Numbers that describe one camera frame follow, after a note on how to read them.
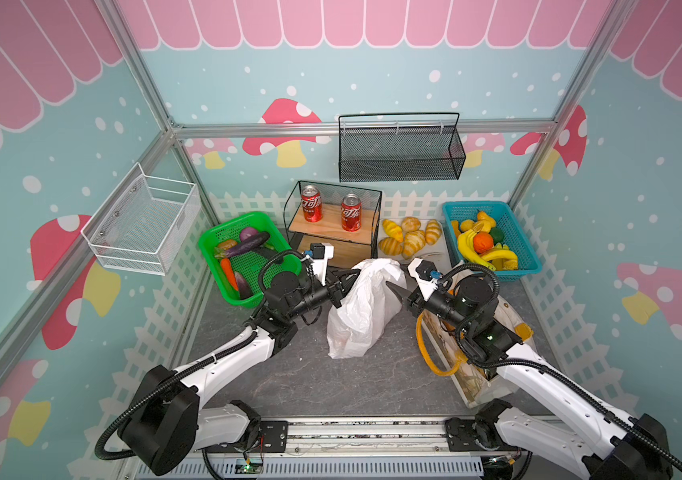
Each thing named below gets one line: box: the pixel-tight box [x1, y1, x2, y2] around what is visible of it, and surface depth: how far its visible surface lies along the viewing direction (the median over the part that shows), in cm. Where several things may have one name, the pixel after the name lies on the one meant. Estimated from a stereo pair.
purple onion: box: [240, 227, 258, 242], surface depth 115 cm
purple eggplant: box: [226, 232, 270, 258], surface depth 111 cm
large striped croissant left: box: [378, 237, 402, 256], surface depth 111 cm
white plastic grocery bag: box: [327, 258, 408, 359], surface depth 72 cm
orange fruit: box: [473, 231, 493, 254], surface depth 105 cm
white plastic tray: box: [377, 218, 448, 263], surface depth 116 cm
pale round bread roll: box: [401, 216, 421, 232], surface depth 119 cm
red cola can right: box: [341, 193, 362, 232], surface depth 92 cm
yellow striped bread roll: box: [382, 219, 403, 242], surface depth 119 cm
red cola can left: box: [301, 185, 323, 223], surface depth 96 cm
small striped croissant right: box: [425, 219, 442, 246], surface depth 118 cm
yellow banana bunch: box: [457, 230, 518, 272], surface depth 105 cm
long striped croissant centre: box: [402, 230, 426, 259], surface depth 114 cm
